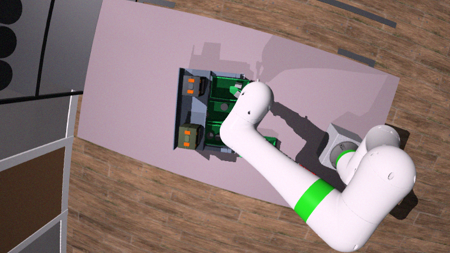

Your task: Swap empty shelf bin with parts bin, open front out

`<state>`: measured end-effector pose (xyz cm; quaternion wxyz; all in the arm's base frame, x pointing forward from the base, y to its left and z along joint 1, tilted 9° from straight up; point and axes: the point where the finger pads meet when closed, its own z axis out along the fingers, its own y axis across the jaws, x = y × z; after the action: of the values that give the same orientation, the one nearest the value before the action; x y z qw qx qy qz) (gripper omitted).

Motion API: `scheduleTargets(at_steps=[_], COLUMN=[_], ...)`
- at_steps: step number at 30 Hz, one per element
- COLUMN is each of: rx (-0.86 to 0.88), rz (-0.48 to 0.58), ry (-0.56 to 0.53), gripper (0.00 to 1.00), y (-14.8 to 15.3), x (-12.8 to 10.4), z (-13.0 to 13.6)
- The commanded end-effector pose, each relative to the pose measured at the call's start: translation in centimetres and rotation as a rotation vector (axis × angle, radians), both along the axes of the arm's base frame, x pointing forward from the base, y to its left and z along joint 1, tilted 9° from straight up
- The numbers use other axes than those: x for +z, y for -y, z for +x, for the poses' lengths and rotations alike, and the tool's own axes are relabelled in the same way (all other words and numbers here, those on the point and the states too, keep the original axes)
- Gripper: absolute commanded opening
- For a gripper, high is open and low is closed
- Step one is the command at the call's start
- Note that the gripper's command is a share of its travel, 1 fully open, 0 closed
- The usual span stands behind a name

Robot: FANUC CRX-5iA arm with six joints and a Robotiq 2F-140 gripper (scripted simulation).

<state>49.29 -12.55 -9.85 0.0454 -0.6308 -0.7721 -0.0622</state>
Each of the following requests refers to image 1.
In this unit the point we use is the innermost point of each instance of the grey metal shelf rack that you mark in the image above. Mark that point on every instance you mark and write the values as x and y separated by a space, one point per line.
194 109

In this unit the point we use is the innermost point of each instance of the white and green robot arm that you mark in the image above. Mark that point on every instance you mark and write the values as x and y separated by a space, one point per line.
375 181

